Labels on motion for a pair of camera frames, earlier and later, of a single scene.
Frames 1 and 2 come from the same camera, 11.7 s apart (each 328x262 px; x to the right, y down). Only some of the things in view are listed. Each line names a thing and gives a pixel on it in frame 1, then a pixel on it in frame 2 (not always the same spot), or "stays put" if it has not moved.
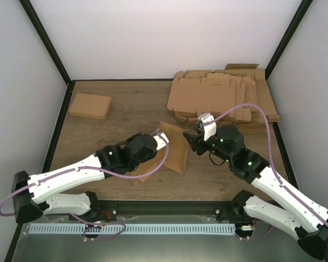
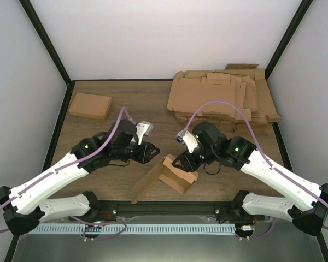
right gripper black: x=197 y=144 to x=189 y=165
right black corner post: x=299 y=16 stays put
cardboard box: x=174 y=154 to x=176 y=178
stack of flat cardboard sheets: x=194 y=92 stays put
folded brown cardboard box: x=90 y=106 stays put
